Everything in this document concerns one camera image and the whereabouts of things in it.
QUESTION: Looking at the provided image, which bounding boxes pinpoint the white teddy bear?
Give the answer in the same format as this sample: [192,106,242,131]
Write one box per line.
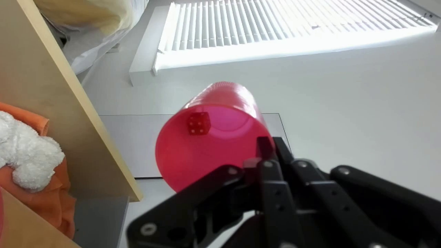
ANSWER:
[0,109,68,194]

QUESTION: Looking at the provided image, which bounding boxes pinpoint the tan padded bundle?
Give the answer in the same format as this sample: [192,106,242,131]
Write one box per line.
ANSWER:
[33,0,135,37]

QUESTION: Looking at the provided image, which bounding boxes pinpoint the wooden dresser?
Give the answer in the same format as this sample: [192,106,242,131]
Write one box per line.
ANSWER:
[0,186,80,248]

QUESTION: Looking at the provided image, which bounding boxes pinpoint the orange cloth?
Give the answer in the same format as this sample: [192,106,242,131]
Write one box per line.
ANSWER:
[0,101,78,241]

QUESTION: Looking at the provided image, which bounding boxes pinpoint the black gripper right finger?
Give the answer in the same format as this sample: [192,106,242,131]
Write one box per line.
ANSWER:
[272,136,441,248]

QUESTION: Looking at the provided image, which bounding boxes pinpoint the red die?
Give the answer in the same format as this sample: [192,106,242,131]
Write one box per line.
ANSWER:
[185,110,211,136]

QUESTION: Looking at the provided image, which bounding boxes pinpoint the white plastic bag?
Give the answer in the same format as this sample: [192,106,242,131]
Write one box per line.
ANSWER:
[58,0,152,77]

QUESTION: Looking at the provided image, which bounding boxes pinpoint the white louvered window blinds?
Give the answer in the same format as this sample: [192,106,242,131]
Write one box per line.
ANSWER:
[128,0,441,87]

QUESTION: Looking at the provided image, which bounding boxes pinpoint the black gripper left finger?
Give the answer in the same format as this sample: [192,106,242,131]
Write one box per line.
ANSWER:
[126,135,290,248]

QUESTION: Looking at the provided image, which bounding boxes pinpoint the pink plastic cup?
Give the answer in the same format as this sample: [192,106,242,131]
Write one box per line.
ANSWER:
[153,80,275,194]

